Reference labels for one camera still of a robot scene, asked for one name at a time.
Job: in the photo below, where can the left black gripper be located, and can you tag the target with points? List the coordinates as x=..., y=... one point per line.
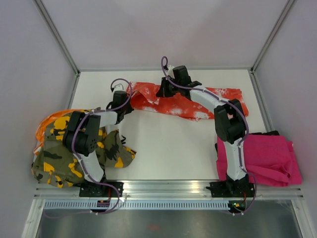
x=130, y=109

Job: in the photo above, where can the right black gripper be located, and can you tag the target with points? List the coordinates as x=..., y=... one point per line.
x=163, y=91

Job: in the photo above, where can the orange white tie-dye trousers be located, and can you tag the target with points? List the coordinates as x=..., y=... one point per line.
x=144, y=98

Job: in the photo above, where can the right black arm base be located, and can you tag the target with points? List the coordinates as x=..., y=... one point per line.
x=229, y=189

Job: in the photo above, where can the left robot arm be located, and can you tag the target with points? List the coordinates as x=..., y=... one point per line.
x=82, y=132

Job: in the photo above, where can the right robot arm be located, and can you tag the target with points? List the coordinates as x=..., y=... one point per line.
x=230, y=123

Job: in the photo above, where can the camouflage trousers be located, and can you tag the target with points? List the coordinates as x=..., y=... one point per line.
x=57, y=166

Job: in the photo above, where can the pink folded trousers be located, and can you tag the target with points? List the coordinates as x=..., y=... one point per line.
x=271, y=159

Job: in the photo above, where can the orange plastic bag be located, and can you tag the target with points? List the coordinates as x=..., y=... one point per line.
x=42, y=126

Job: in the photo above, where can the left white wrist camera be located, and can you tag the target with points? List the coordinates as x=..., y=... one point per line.
x=118, y=87

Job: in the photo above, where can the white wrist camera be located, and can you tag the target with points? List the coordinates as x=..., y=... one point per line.
x=169, y=71
x=118, y=87

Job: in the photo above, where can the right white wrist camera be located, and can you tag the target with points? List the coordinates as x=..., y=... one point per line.
x=169, y=71

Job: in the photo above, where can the aluminium frame rail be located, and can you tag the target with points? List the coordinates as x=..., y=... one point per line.
x=168, y=189

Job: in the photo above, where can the slotted white cable duct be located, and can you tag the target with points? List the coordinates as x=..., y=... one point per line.
x=139, y=204

